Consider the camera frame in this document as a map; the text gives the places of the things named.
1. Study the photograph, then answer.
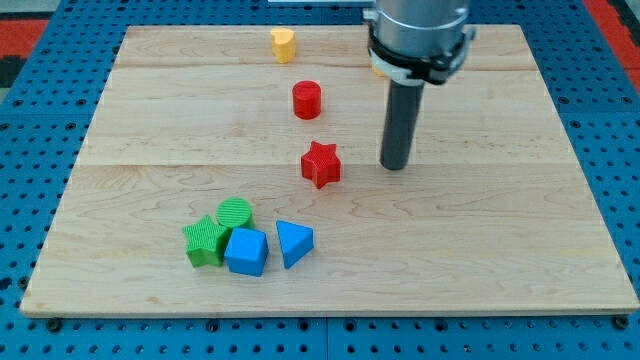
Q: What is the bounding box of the red cylinder block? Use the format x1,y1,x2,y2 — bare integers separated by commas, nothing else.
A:
292,80,322,120

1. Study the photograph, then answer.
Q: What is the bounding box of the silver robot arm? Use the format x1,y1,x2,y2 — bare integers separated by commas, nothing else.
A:
363,0,476,87

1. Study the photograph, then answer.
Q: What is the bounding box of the blue cube block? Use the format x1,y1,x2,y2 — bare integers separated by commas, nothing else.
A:
224,227,269,277

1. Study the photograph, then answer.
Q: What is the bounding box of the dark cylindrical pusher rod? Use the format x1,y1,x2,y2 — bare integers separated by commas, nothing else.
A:
380,81,424,170

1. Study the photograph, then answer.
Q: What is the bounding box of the yellow block behind arm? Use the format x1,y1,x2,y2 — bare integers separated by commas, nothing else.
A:
371,65,387,78

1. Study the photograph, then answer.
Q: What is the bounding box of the yellow heart block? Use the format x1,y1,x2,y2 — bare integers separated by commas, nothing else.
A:
270,27,296,64

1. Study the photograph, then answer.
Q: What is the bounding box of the green cylinder block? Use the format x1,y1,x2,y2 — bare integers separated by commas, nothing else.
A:
215,197,255,229

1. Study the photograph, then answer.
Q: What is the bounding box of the red star block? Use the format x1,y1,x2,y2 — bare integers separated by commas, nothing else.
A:
301,141,342,189

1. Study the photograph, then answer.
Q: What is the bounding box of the green star block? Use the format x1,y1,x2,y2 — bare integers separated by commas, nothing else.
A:
182,215,231,268

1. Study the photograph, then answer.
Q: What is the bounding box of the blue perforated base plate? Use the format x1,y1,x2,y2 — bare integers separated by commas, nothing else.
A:
1,0,639,359

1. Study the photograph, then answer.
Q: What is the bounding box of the wooden board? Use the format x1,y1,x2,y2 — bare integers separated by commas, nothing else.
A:
21,25,639,318

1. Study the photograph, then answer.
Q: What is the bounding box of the blue triangle block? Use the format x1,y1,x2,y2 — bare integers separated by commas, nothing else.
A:
276,220,314,269

